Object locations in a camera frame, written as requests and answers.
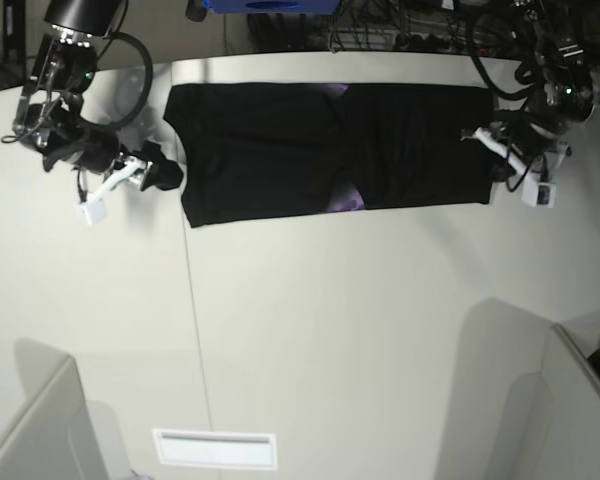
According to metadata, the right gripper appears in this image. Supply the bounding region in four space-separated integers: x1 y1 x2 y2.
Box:
39 124 154 206

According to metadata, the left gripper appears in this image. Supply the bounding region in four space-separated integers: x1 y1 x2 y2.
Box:
461 109 570 183

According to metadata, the black T-shirt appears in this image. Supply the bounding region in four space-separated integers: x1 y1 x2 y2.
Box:
163 83 497 228

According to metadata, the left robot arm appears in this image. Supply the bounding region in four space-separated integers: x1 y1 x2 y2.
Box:
465 1 598 192

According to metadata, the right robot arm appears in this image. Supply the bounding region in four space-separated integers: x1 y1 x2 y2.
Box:
1 1 159 191

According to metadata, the blue plastic bin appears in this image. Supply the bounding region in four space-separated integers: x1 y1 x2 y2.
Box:
203 0 340 15

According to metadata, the left grey partition panel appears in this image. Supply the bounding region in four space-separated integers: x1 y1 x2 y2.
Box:
0 339 110 480

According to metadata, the grey partition panel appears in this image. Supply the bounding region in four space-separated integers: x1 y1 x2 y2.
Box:
0 339 110 480
509 326 600 479

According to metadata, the right grey partition panel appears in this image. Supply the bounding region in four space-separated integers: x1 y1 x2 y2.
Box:
509 326 600 479

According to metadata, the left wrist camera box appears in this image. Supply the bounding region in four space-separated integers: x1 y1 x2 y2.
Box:
521 180 557 208

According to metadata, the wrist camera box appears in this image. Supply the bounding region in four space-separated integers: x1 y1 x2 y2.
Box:
76 200 107 226
521 180 557 208

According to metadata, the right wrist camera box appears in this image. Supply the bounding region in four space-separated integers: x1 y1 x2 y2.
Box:
76 200 107 226

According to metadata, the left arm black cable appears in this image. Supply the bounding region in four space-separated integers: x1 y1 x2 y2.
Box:
467 9 536 104

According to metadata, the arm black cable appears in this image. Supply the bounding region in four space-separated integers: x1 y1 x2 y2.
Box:
467 9 536 104
77 32 155 132

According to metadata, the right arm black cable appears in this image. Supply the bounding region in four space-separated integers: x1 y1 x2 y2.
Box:
77 32 155 132

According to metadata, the white table cable grommet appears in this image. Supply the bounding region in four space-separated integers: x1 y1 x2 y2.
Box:
152 429 278 471

